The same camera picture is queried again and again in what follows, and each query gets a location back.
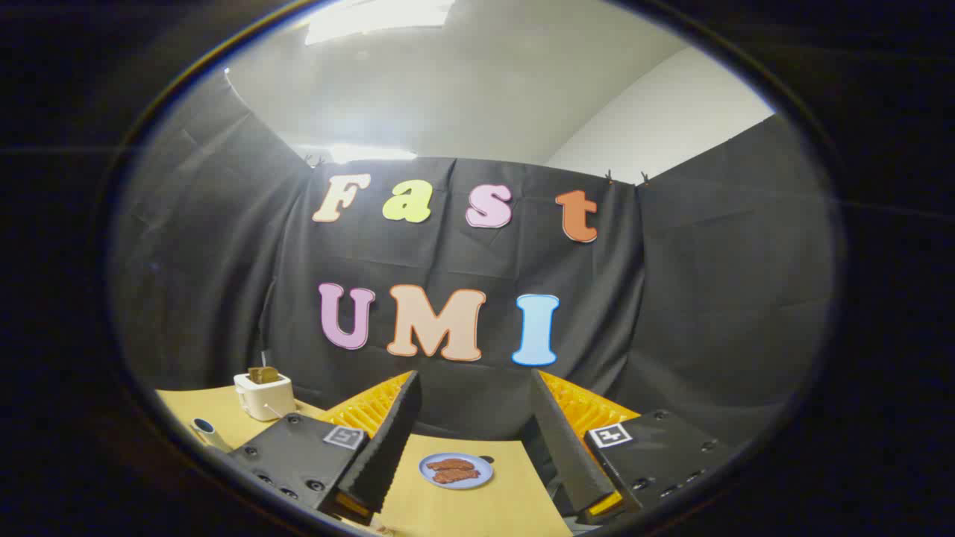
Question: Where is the wooden table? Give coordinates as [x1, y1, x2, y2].
[155, 384, 575, 537]

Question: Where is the black backdrop cloth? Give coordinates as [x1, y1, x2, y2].
[112, 71, 836, 448]

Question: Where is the pale green cup wooden handle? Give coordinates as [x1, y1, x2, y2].
[190, 418, 234, 453]

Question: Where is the blue plate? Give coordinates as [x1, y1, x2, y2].
[419, 453, 494, 490]

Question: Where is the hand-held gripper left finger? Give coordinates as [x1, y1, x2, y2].
[228, 371, 422, 526]

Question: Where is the white toaster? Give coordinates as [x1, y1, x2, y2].
[234, 371, 297, 422]

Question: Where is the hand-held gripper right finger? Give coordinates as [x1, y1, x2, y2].
[522, 369, 736, 526]

